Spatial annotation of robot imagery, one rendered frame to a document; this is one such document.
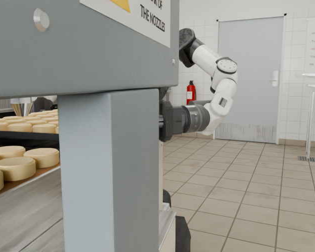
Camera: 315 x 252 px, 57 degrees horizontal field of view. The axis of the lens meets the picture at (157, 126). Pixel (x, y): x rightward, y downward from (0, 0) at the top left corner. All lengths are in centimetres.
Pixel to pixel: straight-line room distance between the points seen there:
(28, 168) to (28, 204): 6
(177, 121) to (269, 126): 440
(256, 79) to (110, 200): 504
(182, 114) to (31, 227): 60
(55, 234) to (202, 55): 101
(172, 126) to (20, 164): 54
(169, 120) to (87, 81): 71
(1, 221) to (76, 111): 18
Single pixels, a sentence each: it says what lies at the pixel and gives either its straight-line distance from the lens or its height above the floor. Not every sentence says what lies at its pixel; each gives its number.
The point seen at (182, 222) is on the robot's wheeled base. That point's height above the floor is 17.
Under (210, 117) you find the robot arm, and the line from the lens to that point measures 94.
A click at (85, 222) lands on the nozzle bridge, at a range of 22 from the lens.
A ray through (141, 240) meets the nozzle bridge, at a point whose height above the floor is 89.
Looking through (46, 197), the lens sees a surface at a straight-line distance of 40.
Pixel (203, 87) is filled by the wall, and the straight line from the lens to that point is 534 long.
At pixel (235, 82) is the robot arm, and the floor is 102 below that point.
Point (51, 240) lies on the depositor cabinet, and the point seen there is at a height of 84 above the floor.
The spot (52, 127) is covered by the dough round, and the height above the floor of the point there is 93.
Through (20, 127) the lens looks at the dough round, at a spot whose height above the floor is 93.
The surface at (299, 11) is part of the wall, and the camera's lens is 525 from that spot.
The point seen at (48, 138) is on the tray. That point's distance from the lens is 64.
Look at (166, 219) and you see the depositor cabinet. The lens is 42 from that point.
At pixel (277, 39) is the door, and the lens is 522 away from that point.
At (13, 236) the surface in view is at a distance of 37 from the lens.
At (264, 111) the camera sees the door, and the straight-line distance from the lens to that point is 521.
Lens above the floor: 103
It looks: 9 degrees down
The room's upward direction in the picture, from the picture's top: straight up
